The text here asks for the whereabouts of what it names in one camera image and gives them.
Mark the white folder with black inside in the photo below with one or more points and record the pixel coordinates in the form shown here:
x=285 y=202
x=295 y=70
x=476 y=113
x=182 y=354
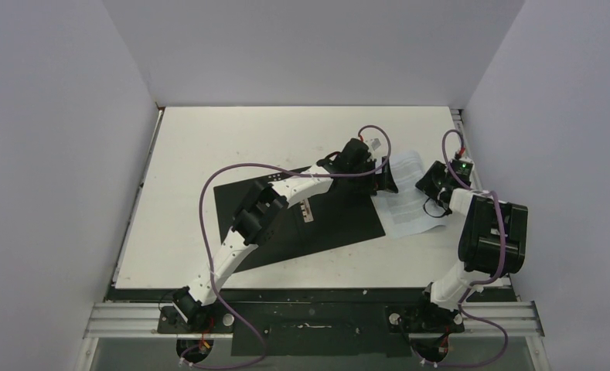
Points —
x=324 y=222

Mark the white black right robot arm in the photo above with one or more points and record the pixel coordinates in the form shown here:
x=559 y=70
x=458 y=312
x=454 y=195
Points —
x=493 y=239

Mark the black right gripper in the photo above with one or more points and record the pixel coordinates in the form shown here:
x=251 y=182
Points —
x=432 y=181

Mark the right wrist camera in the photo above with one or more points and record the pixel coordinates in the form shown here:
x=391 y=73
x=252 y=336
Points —
x=462 y=166

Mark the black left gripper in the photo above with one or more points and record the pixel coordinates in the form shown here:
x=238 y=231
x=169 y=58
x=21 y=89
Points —
x=381 y=182

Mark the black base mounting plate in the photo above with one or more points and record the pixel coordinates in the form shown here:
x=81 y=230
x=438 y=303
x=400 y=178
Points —
x=399 y=320

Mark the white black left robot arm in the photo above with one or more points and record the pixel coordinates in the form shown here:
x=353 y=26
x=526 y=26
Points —
x=257 y=217

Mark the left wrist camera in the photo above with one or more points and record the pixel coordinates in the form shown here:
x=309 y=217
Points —
x=374 y=144

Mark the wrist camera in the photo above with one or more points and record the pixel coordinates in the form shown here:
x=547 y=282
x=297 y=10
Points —
x=462 y=166
x=374 y=144

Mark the printed paper sheet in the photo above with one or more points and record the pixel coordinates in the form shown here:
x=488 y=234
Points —
x=407 y=212

